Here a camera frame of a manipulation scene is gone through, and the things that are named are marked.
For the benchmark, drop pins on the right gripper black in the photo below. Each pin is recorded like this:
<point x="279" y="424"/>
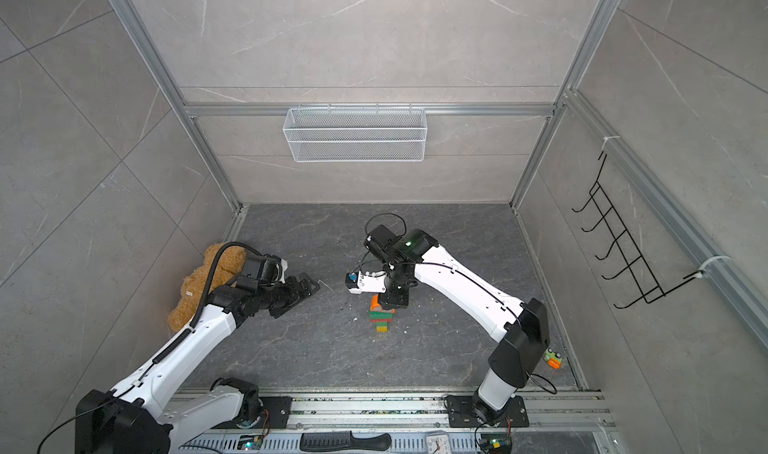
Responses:
<point x="388" y="300"/>

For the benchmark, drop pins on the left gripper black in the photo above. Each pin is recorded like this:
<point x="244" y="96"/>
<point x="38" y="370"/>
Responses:
<point x="297" y="294"/>

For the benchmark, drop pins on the long green lego brick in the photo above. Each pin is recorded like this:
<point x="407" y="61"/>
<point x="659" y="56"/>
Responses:
<point x="375" y="315"/>

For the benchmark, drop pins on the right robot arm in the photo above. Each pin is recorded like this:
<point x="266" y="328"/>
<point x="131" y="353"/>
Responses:
<point x="521" y="329"/>

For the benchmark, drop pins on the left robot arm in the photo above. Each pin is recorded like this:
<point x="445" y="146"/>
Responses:
<point x="134" y="416"/>

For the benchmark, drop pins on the brown teddy bear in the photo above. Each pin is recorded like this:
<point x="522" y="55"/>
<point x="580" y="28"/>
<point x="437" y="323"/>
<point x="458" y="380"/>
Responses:
<point x="229" y="265"/>

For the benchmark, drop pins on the green orange toy car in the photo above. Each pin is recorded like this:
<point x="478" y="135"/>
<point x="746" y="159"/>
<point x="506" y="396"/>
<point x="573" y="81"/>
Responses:
<point x="553" y="359"/>

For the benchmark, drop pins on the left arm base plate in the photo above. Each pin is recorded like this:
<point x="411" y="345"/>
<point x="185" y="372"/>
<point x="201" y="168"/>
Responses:
<point x="275" y="412"/>

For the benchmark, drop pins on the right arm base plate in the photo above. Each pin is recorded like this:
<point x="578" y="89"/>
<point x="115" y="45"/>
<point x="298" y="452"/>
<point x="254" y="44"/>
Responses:
<point x="462" y="412"/>

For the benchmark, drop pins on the white wire mesh basket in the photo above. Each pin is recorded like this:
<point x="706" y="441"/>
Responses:
<point x="356" y="134"/>

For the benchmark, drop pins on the aluminium mounting rail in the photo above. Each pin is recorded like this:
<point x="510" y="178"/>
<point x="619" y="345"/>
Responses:
<point x="573" y="411"/>

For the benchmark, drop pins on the black wire hook rack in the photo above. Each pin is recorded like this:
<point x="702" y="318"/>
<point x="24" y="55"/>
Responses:
<point x="624" y="247"/>

